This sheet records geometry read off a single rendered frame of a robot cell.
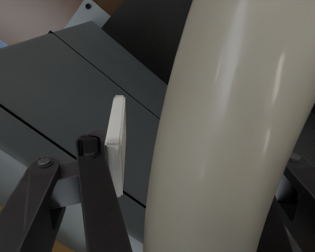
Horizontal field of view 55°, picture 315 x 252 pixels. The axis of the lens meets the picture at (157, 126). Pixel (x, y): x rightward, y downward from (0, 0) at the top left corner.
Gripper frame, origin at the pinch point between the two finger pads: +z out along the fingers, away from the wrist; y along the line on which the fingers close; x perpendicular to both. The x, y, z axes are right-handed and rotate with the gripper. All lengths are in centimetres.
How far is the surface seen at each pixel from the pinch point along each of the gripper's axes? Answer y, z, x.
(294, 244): 67, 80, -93
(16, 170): -13.0, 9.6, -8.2
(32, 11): -35, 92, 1
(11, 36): -43, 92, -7
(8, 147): -13.8, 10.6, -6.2
